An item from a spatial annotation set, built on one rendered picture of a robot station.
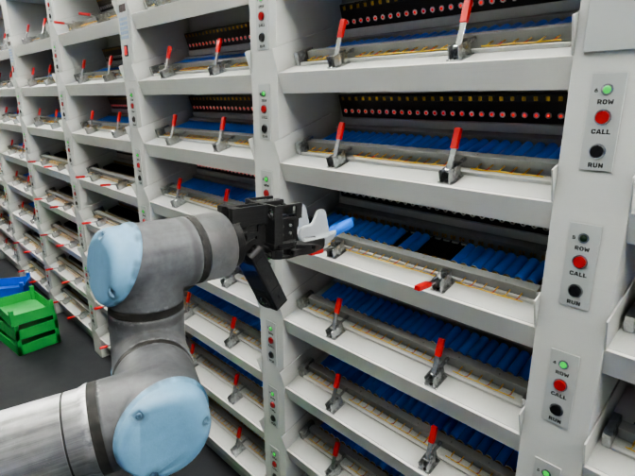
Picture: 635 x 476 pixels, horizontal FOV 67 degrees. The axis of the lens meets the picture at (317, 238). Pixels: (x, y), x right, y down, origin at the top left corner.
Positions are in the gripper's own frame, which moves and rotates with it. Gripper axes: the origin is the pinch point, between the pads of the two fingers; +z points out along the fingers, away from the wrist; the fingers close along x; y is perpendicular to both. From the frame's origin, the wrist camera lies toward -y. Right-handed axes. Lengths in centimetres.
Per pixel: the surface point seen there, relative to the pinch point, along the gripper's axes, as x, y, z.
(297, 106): 30.9, 20.8, 20.8
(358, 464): 9, -65, 25
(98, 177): 154, -11, 21
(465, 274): -15.2, -7.1, 20.7
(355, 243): 10.9, -7.2, 20.9
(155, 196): 100, -11, 19
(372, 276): 2.1, -11.3, 16.4
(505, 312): -24.7, -10.1, 17.2
